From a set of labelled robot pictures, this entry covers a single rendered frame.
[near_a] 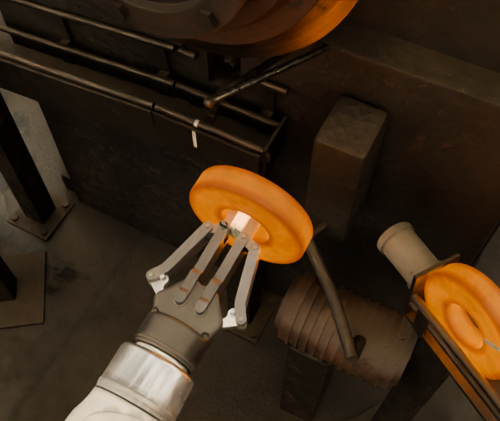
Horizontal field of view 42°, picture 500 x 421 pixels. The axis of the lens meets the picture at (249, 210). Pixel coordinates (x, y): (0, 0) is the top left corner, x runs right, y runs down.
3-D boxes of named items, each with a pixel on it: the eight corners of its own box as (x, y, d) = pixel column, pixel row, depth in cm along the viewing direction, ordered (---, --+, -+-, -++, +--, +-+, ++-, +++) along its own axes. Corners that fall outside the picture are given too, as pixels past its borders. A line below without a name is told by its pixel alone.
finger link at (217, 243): (187, 317, 74) (176, 311, 74) (231, 237, 79) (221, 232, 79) (183, 305, 70) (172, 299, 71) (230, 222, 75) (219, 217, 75)
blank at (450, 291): (452, 333, 96) (433, 344, 95) (433, 246, 89) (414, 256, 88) (536, 388, 82) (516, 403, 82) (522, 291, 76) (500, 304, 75)
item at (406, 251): (406, 238, 100) (412, 215, 95) (443, 282, 95) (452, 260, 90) (374, 254, 98) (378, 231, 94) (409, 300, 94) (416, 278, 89)
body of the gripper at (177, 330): (133, 352, 74) (175, 283, 78) (199, 386, 72) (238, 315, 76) (121, 330, 67) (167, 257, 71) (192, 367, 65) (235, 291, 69)
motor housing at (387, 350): (288, 358, 155) (305, 254, 110) (375, 401, 150) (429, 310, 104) (264, 408, 149) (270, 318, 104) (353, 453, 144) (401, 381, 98)
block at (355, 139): (325, 180, 115) (341, 87, 94) (367, 198, 113) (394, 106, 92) (300, 227, 110) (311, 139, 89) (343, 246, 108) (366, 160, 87)
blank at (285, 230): (190, 148, 76) (176, 169, 75) (311, 191, 71) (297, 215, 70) (213, 216, 89) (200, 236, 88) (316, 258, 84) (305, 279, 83)
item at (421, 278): (442, 291, 98) (457, 252, 89) (445, 295, 97) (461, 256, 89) (401, 313, 96) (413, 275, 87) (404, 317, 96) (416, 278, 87)
